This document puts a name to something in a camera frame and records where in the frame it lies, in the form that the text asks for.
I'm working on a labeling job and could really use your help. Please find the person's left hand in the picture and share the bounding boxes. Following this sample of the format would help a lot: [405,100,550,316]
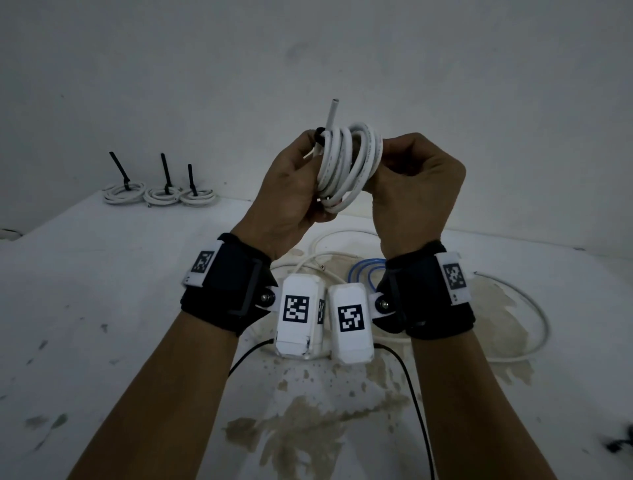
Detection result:
[229,129,337,263]

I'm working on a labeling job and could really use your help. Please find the person's right hand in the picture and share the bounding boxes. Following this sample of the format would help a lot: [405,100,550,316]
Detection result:
[363,132,467,260]

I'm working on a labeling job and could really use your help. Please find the short white cable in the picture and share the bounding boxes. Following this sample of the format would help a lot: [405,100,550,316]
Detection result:
[304,98,384,214]
[179,187,218,206]
[143,186,184,208]
[102,181,147,204]

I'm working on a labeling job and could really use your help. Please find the blue cable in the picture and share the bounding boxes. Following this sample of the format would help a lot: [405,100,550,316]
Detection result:
[349,258,388,293]

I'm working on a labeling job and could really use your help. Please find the long white cable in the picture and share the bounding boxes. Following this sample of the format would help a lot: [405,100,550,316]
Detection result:
[269,228,551,365]

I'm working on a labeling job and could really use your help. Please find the black cable ties bunch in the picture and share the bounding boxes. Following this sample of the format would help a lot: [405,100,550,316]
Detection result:
[605,427,633,454]

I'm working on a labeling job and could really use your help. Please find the person's right forearm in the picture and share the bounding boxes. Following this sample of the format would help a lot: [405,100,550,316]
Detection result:
[410,334,557,480]

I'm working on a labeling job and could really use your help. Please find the person's left forearm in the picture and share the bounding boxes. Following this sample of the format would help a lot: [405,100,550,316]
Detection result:
[67,311,238,480]

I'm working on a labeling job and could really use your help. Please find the white checkered marker tag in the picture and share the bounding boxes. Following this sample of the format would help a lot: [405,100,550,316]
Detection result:
[435,252,471,306]
[183,241,222,287]

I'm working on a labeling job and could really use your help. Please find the black wrist strap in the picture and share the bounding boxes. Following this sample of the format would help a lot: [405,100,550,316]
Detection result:
[180,232,279,338]
[371,241,477,341]

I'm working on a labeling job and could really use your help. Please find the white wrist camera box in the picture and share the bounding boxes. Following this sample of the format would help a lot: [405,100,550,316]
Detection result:
[274,274,327,359]
[328,282,375,366]

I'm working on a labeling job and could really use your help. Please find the black camera cable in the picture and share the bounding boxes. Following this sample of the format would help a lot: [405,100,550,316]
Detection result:
[373,344,436,480]
[227,338,276,376]

